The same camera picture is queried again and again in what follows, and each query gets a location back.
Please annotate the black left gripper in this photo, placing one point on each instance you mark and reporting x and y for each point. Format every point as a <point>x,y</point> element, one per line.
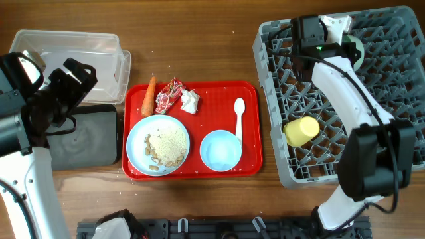
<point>62,89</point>

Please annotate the light blue bowl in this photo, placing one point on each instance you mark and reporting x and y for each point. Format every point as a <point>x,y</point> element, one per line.
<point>220,150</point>

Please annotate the white plastic spoon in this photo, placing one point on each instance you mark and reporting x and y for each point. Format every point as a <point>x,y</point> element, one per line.
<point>239,108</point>

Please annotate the yellow plastic cup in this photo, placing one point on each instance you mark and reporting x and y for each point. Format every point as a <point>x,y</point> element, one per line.
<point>301,131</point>

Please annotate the mint green bowl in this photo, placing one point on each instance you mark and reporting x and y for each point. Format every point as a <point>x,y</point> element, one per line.
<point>360,50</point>

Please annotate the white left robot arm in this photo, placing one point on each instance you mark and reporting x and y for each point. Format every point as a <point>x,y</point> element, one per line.
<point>27,186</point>

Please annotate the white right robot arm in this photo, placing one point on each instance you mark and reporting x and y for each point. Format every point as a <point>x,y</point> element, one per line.
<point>377,159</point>

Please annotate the grey dishwasher rack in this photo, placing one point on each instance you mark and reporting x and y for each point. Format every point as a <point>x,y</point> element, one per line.
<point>392,72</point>

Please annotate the black square bin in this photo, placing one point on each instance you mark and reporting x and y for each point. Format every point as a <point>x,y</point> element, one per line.
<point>92,142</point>

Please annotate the orange carrot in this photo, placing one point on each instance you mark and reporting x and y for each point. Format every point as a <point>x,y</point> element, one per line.
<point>148,101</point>

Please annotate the light blue plate with rice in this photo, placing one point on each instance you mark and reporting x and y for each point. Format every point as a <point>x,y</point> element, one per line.
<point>158,145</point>

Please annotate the red snack wrapper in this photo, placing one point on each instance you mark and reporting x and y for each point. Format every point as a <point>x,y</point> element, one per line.
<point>168,95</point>

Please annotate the crumpled white tissue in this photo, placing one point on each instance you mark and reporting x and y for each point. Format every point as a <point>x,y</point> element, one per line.
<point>189,101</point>

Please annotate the red plastic tray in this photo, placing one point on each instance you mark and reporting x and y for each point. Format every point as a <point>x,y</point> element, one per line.
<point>215,111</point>

